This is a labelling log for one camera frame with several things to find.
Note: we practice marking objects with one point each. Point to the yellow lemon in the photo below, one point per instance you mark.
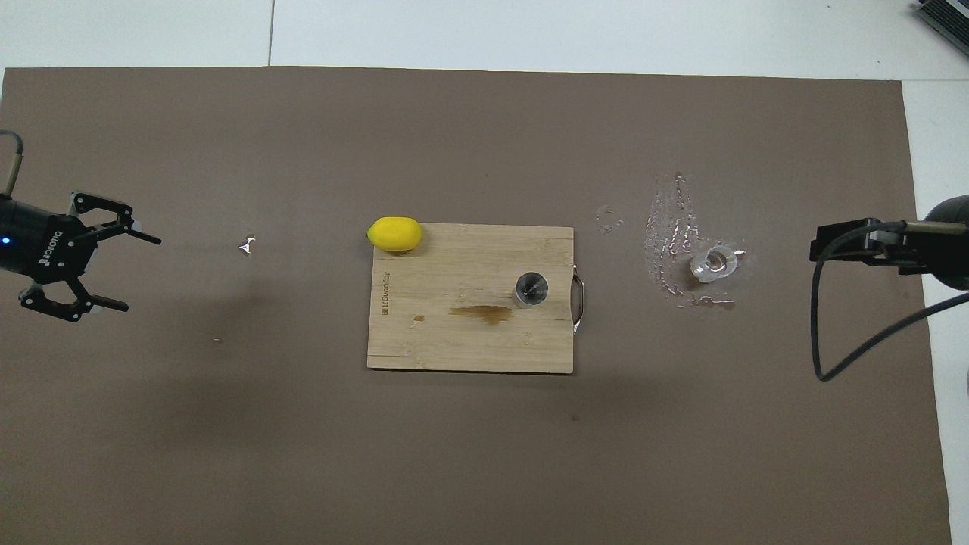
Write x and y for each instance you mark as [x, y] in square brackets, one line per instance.
[395, 234]

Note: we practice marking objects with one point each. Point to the clear glass cup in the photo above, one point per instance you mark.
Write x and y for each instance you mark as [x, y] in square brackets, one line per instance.
[714, 263]

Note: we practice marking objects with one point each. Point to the wooden cutting board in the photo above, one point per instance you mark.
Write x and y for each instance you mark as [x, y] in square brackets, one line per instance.
[439, 341]

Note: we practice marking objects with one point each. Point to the grey laptop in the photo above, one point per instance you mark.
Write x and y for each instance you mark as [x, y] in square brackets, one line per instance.
[950, 19]

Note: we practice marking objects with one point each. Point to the brown table mat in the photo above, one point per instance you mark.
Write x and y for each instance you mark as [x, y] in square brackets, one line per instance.
[484, 136]

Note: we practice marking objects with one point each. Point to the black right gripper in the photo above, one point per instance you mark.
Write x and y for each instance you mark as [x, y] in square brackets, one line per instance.
[950, 242]

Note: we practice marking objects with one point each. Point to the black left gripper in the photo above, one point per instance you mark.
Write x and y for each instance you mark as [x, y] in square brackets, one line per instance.
[38, 246]

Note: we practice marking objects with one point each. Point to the steel double jigger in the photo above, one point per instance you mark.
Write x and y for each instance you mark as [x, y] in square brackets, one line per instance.
[531, 288]

